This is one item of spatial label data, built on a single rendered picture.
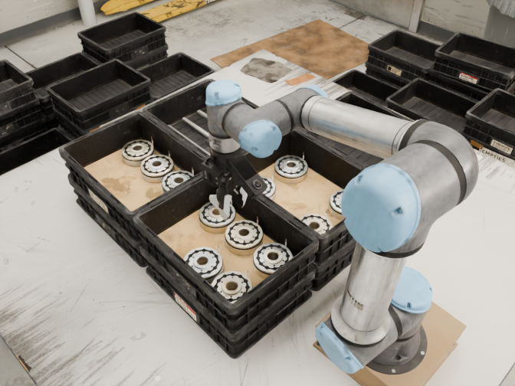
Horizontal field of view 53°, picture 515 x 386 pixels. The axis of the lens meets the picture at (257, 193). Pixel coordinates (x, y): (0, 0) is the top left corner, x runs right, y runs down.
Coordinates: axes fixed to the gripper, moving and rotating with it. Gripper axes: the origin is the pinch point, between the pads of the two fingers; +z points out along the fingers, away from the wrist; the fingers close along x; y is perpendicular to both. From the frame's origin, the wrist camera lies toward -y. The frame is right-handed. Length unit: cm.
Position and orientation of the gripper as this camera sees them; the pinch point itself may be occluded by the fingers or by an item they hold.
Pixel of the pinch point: (234, 210)
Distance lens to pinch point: 131.7
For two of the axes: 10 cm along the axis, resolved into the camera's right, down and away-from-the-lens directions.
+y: -7.4, -4.6, 4.9
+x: -6.7, 5.0, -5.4
